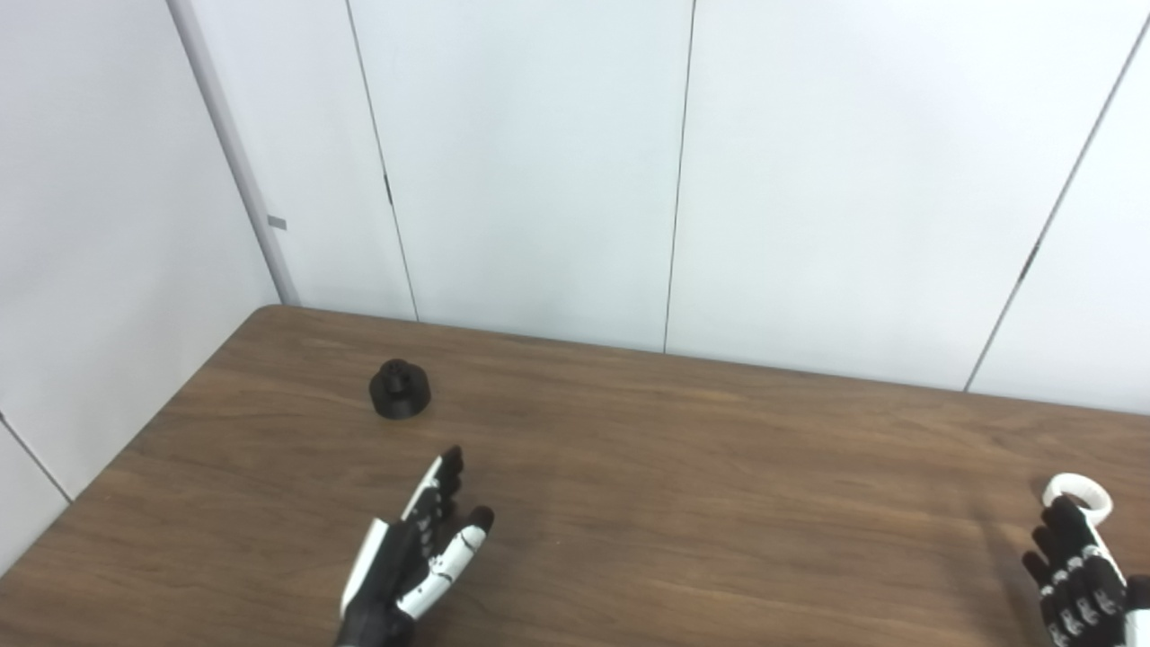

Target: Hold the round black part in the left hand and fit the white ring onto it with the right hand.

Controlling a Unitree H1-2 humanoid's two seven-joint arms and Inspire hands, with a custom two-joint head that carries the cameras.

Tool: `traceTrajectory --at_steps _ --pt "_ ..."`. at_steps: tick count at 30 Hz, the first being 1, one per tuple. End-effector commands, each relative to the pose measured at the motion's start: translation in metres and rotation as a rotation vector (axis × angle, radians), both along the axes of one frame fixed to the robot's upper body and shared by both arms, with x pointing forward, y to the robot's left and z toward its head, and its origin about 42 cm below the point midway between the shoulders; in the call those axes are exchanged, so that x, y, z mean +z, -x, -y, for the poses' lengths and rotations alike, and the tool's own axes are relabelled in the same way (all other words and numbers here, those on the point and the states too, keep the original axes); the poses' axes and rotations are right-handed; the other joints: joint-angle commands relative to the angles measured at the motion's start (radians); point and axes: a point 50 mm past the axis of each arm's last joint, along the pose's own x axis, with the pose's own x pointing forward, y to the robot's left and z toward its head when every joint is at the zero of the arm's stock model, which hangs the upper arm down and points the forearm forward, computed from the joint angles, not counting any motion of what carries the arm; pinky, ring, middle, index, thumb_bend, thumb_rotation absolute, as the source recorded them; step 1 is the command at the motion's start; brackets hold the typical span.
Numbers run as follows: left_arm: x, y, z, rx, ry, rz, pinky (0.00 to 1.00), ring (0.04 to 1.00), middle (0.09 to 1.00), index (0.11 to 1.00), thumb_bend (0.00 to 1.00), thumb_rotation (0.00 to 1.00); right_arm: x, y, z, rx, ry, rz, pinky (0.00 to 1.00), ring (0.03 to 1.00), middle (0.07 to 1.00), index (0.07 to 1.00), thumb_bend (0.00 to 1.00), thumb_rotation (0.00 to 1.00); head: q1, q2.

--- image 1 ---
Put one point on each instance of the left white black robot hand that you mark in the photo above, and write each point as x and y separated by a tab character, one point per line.
395	575

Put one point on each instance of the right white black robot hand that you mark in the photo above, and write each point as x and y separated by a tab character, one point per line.
1083	584

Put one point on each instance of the round black plastic part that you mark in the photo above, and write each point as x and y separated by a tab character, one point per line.
401	391

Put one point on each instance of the grey wall corner post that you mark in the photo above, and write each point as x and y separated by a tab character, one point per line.
235	153

